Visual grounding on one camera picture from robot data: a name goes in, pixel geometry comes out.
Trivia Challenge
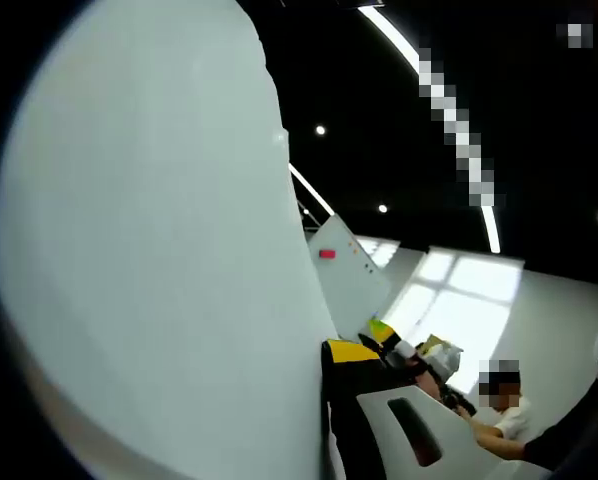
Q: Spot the person's dark shirt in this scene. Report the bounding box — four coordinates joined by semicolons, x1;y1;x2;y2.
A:
521;379;598;480

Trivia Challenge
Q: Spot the person's right hand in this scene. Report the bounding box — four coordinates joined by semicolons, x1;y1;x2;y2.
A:
414;372;445;402

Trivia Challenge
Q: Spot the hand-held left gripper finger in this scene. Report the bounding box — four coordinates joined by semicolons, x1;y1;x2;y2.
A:
321;338;553;480

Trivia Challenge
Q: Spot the stack of white printing papers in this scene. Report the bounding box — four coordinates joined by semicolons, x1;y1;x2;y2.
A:
0;0;341;480

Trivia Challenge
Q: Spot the whiteboard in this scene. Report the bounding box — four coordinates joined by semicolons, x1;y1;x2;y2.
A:
306;213;393;345

